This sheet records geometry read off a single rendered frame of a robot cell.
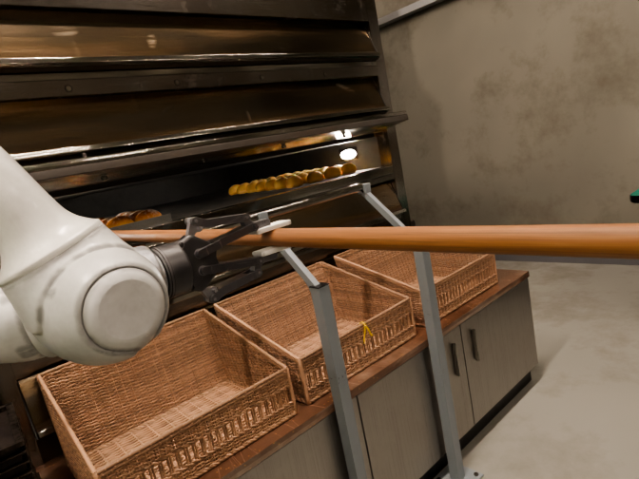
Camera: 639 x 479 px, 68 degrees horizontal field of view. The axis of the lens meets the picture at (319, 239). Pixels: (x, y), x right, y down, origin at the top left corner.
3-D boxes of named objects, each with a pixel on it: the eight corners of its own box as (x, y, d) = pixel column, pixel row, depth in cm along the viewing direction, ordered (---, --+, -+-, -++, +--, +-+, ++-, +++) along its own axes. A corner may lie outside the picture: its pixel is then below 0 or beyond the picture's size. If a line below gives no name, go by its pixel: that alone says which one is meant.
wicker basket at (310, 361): (226, 372, 179) (209, 303, 174) (332, 317, 215) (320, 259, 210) (308, 408, 142) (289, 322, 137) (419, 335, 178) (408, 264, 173)
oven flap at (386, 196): (10, 357, 134) (-13, 293, 136) (401, 214, 247) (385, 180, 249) (10, 355, 131) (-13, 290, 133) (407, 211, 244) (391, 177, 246)
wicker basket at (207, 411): (59, 458, 142) (31, 373, 137) (222, 375, 177) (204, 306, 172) (109, 538, 105) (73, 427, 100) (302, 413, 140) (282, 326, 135)
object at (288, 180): (226, 196, 265) (223, 186, 264) (291, 181, 295) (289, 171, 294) (292, 188, 219) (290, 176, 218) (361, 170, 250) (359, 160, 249)
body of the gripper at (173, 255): (137, 244, 67) (196, 229, 73) (152, 301, 69) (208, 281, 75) (159, 245, 62) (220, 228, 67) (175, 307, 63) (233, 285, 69)
